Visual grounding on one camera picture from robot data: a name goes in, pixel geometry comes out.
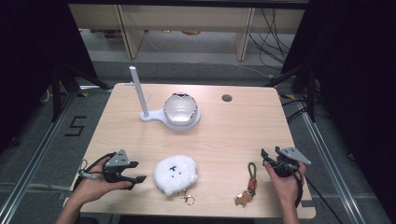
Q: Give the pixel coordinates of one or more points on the white fluffy plush pouch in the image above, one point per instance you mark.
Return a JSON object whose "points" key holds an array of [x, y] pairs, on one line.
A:
{"points": [[174, 175]]}

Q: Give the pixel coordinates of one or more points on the light wooden shelf unit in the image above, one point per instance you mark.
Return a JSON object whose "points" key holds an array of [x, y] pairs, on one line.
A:
{"points": [[186, 18]]}

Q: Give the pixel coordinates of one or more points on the person's left hand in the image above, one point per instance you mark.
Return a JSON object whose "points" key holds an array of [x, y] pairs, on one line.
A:
{"points": [[91, 186]]}

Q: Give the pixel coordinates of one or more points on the white hook stand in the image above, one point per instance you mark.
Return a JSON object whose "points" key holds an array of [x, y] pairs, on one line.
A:
{"points": [[141, 99]]}

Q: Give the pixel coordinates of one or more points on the dark curtain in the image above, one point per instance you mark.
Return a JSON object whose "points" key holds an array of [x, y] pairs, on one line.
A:
{"points": [[358, 77], [28, 62]]}

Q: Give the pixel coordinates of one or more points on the black metal stand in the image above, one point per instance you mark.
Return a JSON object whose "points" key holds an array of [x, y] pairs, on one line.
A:
{"points": [[62, 84], [306, 90]]}

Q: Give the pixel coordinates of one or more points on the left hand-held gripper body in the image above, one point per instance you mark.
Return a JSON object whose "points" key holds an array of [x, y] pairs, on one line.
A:
{"points": [[117, 160]]}

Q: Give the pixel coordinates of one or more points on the white bowl silver rim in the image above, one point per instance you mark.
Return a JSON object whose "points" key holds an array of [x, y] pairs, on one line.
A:
{"points": [[180, 107]]}

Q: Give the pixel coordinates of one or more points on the person's right hand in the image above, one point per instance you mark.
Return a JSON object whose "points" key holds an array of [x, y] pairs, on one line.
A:
{"points": [[288, 188]]}

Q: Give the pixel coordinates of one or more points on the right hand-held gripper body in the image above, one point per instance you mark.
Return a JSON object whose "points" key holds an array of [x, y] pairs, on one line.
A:
{"points": [[292, 154]]}

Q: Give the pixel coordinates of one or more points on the aluminium floor rail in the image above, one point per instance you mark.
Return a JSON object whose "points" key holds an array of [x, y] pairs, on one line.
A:
{"points": [[34, 161], [330, 161]]}

